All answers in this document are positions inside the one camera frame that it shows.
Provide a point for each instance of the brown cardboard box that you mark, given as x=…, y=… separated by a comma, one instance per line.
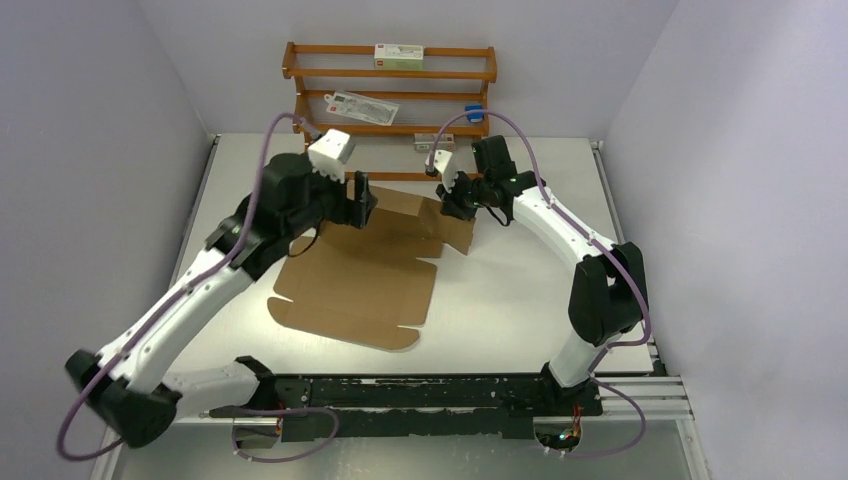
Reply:
x=371, y=286

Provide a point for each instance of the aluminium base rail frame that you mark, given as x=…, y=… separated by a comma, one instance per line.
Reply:
x=307, y=407

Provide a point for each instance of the white green box top shelf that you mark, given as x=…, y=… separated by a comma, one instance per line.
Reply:
x=398, y=57

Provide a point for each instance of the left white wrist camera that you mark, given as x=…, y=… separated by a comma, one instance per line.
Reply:
x=330, y=153

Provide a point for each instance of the clear plastic blister package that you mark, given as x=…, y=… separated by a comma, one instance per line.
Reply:
x=361, y=108

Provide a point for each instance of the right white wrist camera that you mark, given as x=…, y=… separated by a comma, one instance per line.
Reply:
x=446, y=168

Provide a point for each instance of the small white red box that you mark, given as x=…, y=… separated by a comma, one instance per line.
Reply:
x=422, y=142

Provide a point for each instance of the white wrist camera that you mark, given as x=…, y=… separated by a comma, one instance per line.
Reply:
x=330, y=153
x=446, y=168

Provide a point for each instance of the small blue object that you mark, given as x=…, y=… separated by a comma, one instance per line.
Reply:
x=474, y=113

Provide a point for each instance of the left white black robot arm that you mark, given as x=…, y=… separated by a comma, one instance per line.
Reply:
x=129, y=383

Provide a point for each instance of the wooden three-tier shelf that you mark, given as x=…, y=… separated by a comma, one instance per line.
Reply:
x=357, y=89

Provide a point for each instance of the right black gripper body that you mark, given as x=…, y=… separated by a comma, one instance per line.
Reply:
x=467, y=195

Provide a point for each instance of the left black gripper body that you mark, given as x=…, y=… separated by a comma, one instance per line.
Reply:
x=329, y=200

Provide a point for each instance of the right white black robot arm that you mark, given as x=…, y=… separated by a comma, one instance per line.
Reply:
x=608, y=296

